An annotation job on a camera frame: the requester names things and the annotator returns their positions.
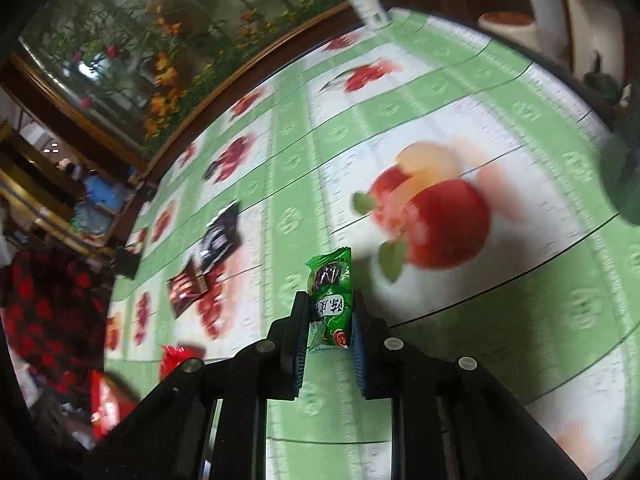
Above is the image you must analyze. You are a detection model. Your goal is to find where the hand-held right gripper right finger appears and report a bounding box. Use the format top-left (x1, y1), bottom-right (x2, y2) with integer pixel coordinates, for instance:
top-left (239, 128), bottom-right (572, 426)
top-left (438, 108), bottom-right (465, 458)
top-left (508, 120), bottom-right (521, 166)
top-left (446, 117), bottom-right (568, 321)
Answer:
top-left (352, 302), bottom-right (586, 480)

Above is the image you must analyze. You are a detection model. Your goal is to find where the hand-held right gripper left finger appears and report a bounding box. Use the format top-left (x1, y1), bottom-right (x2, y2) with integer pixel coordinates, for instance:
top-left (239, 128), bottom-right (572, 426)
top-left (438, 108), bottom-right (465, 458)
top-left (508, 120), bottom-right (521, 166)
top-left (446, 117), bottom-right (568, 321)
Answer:
top-left (85, 292), bottom-right (308, 480)

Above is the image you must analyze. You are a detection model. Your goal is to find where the green candy packet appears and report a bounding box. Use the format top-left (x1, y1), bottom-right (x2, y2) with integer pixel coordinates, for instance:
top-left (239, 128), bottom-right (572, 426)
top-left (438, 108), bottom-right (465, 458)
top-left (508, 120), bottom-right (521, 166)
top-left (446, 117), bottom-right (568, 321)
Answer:
top-left (305, 246), bottom-right (354, 354)

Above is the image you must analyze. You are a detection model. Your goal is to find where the long plain red packet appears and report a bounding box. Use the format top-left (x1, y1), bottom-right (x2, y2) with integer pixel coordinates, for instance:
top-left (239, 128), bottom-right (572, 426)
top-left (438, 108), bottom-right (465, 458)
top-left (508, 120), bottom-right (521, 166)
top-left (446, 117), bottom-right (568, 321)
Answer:
top-left (89, 369), bottom-right (142, 441)
top-left (159, 344), bottom-right (202, 379)

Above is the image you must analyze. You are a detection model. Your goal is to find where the dark red snack packet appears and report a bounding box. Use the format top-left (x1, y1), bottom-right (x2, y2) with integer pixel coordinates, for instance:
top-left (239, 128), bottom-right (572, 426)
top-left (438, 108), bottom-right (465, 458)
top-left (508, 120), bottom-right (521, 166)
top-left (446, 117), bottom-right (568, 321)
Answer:
top-left (167, 259), bottom-right (212, 319)

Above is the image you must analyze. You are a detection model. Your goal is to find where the black snack packet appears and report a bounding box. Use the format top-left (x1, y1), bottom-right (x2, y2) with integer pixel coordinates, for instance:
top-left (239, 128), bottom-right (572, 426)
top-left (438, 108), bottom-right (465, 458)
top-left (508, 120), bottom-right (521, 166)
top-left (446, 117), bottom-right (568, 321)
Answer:
top-left (194, 199), bottom-right (242, 267)

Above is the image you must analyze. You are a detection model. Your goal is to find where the green fruit printed tablecloth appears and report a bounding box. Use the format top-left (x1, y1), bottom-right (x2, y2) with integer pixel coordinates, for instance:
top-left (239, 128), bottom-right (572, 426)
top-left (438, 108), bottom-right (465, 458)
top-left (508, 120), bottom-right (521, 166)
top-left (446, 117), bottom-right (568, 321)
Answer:
top-left (102, 7), bottom-right (640, 480)

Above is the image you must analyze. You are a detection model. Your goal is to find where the black red floral cloth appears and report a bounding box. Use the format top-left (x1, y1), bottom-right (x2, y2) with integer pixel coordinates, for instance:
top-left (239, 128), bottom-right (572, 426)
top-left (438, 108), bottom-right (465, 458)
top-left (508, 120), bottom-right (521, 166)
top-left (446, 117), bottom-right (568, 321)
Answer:
top-left (0, 246), bottom-right (113, 397)

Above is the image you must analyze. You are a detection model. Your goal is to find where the white red round stool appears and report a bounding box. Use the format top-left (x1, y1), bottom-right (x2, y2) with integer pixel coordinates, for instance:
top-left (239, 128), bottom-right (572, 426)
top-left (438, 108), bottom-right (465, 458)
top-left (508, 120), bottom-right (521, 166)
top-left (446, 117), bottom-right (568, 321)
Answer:
top-left (476, 10), bottom-right (540, 47)

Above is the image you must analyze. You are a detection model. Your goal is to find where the artificial flower display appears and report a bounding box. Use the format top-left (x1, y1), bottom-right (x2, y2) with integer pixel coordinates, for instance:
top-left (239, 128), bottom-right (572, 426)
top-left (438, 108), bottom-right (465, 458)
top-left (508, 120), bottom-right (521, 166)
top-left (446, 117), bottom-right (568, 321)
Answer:
top-left (19, 0), bottom-right (401, 161)

